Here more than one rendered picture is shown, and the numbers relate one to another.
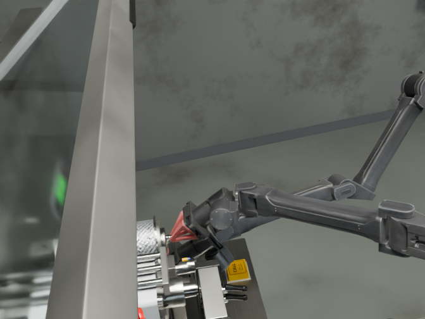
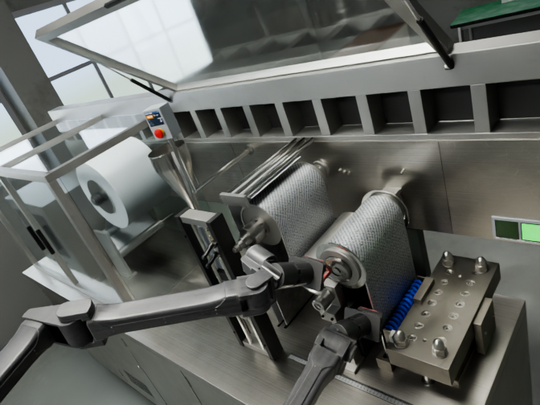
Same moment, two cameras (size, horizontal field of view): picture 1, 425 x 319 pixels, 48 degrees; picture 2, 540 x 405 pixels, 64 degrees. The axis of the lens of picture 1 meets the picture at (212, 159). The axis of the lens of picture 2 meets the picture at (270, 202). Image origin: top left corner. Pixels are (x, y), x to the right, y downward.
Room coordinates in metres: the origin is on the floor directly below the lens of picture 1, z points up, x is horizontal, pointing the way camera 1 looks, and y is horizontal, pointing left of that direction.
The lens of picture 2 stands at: (1.61, -0.43, 1.94)
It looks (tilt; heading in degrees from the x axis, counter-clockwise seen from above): 27 degrees down; 145
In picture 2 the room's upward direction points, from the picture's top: 21 degrees counter-clockwise
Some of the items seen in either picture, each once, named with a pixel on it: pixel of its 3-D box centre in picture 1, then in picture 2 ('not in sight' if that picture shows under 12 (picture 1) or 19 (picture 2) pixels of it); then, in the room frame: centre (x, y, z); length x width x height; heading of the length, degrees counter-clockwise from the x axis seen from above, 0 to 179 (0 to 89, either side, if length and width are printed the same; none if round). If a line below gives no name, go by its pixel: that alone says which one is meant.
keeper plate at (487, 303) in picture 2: not in sight; (485, 325); (1.20, 0.37, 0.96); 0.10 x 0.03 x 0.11; 96
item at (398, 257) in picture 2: not in sight; (393, 280); (1.00, 0.29, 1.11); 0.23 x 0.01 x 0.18; 96
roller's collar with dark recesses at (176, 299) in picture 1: (170, 292); (254, 231); (0.70, 0.11, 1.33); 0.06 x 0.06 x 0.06; 6
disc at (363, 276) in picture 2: (157, 242); (340, 265); (0.95, 0.16, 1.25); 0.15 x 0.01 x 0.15; 6
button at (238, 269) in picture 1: (236, 269); not in sight; (1.13, -0.05, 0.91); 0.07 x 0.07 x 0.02; 6
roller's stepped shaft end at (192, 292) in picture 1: (197, 288); (241, 244); (0.71, 0.06, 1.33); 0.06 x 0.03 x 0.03; 96
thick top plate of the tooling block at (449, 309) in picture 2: not in sight; (447, 311); (1.11, 0.34, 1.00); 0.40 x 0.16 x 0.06; 96
